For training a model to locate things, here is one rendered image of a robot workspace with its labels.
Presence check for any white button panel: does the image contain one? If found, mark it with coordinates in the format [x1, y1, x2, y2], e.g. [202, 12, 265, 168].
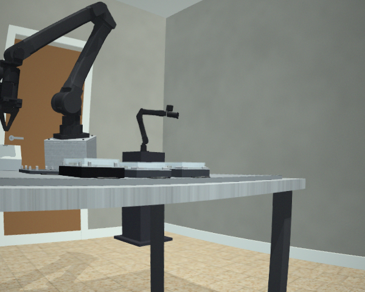
[0, 144, 22, 171]

